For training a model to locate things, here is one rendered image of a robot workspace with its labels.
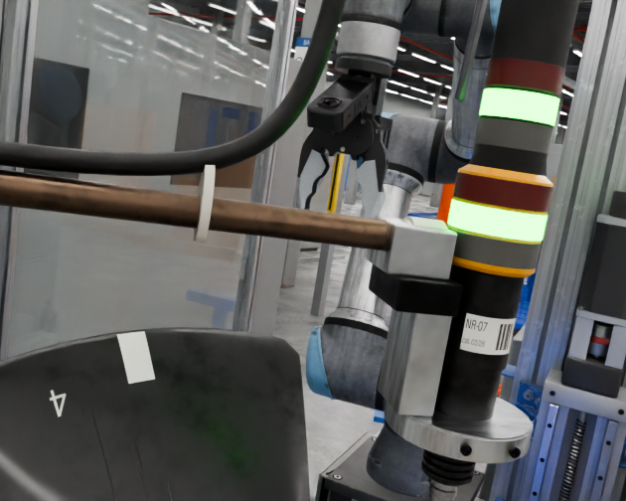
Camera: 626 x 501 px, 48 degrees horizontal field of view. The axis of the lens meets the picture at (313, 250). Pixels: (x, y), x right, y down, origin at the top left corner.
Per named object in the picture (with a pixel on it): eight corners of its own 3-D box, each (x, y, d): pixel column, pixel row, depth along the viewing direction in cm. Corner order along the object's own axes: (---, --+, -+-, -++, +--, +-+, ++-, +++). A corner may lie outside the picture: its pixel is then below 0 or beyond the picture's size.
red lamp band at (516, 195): (478, 204, 30) (484, 176, 30) (437, 193, 34) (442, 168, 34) (567, 217, 31) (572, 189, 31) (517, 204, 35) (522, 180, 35)
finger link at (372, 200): (400, 228, 92) (387, 158, 92) (389, 231, 86) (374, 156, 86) (378, 232, 93) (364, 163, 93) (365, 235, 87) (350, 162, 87)
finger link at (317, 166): (314, 220, 96) (348, 160, 94) (298, 222, 90) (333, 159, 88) (296, 207, 97) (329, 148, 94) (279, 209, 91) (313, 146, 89)
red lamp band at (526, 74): (507, 84, 30) (513, 55, 30) (471, 86, 33) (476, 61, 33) (575, 97, 31) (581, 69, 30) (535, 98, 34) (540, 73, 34)
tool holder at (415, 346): (372, 460, 30) (412, 232, 28) (329, 396, 36) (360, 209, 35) (557, 467, 32) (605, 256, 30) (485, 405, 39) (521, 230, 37)
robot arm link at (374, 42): (391, 24, 83) (327, 18, 85) (385, 64, 83) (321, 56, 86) (406, 36, 90) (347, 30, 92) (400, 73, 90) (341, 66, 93)
